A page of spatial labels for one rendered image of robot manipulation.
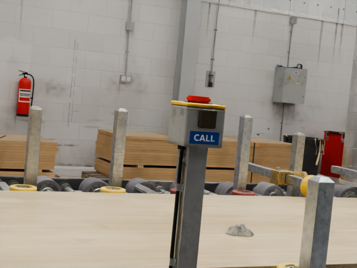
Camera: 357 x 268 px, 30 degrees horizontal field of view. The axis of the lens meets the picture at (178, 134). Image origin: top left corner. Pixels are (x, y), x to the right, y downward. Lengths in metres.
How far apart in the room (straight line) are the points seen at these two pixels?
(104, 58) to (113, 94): 0.48
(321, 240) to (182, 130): 0.35
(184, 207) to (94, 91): 7.44
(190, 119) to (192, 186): 0.11
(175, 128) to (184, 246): 0.19
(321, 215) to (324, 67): 9.05
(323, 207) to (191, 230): 0.26
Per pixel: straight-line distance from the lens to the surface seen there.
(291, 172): 2.49
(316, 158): 9.19
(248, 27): 9.48
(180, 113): 1.07
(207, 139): 1.07
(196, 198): 1.09
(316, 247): 1.24
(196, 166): 1.08
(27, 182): 2.13
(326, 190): 1.22
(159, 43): 8.82
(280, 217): 1.94
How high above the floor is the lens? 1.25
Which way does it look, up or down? 4 degrees down
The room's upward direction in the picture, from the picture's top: 5 degrees clockwise
